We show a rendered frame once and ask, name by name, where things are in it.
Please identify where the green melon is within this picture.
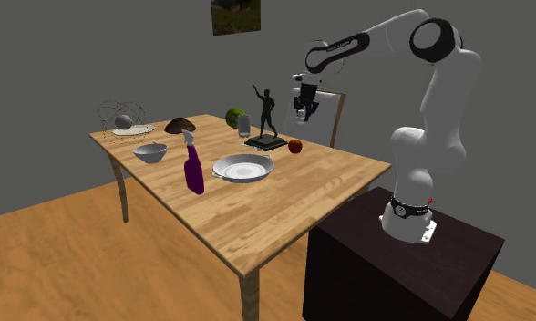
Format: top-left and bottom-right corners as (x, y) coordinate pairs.
(224, 107), (247, 130)

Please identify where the wall picture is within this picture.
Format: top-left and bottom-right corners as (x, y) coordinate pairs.
(210, 0), (263, 37)

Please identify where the brown dome-shaped bowl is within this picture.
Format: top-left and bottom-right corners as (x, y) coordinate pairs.
(163, 117), (197, 134)

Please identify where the black human figure statue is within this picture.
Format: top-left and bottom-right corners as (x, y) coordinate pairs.
(243, 83), (289, 152)

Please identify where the white chair with wooden frame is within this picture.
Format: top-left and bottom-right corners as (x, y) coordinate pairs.
(282, 87), (347, 149)

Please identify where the grey round pan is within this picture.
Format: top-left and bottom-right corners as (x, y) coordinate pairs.
(211, 153), (276, 184)

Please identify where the grey bowl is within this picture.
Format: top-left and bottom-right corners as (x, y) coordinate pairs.
(132, 142), (170, 165)

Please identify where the wooden table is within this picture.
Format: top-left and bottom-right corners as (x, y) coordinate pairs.
(88, 113), (393, 321)

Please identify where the clear drinking glass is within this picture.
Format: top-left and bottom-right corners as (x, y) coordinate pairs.
(237, 115), (252, 140)

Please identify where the wire sphere with grey ball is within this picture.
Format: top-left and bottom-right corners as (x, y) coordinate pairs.
(96, 99), (157, 145)

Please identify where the dark robot stand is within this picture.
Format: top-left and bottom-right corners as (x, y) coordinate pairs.
(302, 186), (506, 321)

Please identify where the purple spray bottle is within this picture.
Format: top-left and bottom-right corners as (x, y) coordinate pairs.
(180, 129), (206, 196)

